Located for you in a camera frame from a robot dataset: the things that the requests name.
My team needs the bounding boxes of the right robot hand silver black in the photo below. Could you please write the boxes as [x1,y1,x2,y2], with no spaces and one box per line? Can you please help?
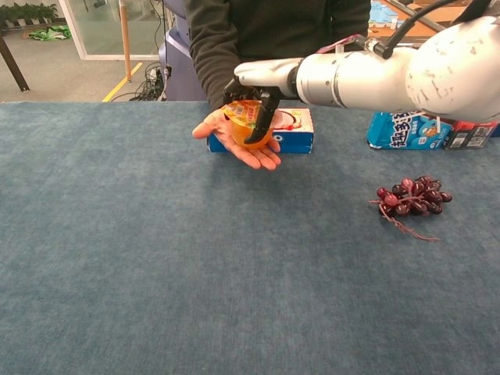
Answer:
[223,57,305,145]

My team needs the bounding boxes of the person's open right hand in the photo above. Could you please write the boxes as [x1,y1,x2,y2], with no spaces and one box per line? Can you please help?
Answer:
[191,107,283,171]

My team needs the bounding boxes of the orange jelly cup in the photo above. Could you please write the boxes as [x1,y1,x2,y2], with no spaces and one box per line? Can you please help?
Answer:
[222,98,277,151]

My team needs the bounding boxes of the person's right forearm black sleeve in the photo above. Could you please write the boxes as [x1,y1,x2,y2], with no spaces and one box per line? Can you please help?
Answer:
[186,15,245,113]

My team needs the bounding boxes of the blue oreo cookie box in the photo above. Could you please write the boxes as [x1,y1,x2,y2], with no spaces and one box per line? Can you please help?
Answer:
[206,108,316,155]

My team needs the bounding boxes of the person's torso black sweater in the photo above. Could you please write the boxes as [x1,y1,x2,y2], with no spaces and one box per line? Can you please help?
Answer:
[183,0,372,113]

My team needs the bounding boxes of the blue grey machine base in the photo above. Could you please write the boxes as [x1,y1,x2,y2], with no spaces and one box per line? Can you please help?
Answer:
[157,0,209,103]

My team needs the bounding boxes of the blue table cloth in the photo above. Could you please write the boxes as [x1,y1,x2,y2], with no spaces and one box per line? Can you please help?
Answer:
[0,101,500,375]

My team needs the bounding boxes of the blue white boxes pile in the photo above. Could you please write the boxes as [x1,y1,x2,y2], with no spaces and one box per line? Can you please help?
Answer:
[369,0,408,33]

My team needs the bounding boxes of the blue chocolate cookie box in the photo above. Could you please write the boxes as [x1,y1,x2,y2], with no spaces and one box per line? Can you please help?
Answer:
[366,111,455,152]

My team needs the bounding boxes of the wooden pole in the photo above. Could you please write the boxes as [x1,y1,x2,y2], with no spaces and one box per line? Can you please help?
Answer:
[118,0,134,84]

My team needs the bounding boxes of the bunch of purple grapes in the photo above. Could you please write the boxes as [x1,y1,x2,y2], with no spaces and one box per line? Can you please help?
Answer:
[368,175,454,244]

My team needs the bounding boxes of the brown cardboard box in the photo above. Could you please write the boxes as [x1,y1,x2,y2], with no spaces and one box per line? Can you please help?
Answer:
[405,0,470,25]

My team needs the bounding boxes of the black red snack box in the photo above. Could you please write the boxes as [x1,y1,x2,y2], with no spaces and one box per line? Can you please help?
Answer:
[442,120,500,151]

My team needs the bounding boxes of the green cloth on floor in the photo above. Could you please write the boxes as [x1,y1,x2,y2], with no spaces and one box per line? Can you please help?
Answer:
[28,24,73,42]

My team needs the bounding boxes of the row of potted plants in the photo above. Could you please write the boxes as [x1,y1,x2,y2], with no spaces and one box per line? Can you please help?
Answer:
[0,2,59,28]

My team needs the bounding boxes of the black slanted table leg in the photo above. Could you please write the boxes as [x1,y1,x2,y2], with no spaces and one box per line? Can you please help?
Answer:
[0,34,31,94]

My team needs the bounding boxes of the pink wire on arm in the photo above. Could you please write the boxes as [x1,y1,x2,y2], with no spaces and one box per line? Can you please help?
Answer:
[315,34,369,55]

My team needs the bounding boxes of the tangle of black floor cables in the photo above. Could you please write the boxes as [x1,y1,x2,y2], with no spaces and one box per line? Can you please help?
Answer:
[127,61,170,103]

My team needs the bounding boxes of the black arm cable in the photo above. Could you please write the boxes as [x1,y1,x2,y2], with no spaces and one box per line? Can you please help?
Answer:
[374,0,491,60]

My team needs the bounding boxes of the white glass door frame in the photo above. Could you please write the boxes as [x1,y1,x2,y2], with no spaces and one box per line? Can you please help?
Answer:
[58,0,167,62]

